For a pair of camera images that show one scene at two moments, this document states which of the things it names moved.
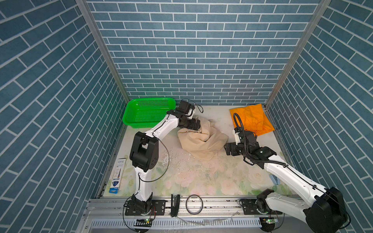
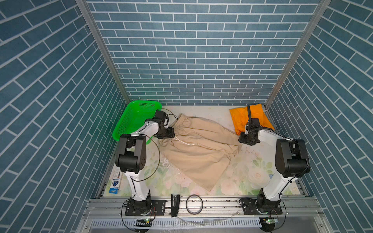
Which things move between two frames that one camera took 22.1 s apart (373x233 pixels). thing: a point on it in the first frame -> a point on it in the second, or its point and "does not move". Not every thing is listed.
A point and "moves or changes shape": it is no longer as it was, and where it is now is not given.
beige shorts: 205,143 moves or changes shape
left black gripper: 191,125 -> 171,133
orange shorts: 253,119 does not move
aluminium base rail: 196,215 does not move
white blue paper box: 118,177 does not move
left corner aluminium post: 105,54 does not move
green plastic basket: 147,112 moves or changes shape
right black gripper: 232,151 -> 241,139
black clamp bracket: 175,205 does not move
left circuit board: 146,223 does not move
